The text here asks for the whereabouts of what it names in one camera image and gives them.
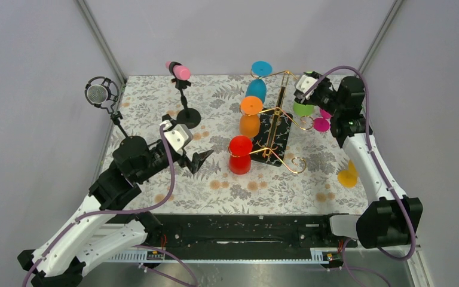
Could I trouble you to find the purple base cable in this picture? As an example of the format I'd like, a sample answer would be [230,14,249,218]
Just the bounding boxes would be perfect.
[132,243,200,287]

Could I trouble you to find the floral patterned table cloth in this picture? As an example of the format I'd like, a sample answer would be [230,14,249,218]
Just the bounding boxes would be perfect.
[127,75,368,214]

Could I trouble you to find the green plastic wine glass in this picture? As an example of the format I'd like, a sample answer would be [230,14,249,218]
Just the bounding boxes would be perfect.
[293,102,315,117]

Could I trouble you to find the magenta plastic wine glass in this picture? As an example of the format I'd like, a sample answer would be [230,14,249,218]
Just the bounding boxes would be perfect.
[313,109,332,132]

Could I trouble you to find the red plastic wine glass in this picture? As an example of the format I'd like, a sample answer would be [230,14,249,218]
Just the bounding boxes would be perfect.
[228,135,253,175]

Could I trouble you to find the orange plastic wine glass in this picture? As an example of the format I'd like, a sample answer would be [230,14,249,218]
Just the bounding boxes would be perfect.
[239,96,263,138]

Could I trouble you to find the blue plastic wine glass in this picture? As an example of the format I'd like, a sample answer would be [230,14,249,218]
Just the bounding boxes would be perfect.
[245,60,273,103]

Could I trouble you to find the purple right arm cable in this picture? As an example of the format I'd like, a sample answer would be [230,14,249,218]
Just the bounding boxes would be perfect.
[304,65,417,261]

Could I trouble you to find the yellow plastic wine glass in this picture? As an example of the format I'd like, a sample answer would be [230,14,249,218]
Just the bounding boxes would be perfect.
[338,160,359,188]

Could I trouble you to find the grey studio microphone on stand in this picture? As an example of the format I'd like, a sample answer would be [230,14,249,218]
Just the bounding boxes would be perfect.
[84,76,128,138]

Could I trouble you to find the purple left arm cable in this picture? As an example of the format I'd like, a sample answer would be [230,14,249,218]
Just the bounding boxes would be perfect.
[22,124,176,287]

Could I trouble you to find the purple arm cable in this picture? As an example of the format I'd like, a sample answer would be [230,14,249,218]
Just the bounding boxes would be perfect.
[304,65,417,261]
[22,124,176,287]

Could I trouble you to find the gold wire wine glass rack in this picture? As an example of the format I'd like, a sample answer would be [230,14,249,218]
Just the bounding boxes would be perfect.
[249,70,314,174]

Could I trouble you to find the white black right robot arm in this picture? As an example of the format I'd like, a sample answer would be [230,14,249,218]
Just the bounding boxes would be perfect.
[295,72,423,249]

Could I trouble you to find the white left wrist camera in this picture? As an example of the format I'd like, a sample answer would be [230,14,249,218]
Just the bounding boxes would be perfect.
[160,124,193,151]

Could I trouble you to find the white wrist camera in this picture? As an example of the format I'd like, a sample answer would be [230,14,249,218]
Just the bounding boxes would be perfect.
[295,75,317,100]
[160,124,193,151]

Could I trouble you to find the pink microphone on black stand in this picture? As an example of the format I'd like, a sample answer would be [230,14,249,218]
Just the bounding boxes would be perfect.
[166,61,201,129]

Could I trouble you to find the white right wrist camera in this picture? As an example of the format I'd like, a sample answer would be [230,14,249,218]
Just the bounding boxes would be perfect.
[295,75,317,100]

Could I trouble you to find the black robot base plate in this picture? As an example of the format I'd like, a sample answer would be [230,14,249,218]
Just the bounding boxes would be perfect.
[144,214,345,261]

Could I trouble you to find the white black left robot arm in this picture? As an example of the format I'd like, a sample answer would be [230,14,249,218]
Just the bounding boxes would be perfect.
[17,115,211,286]

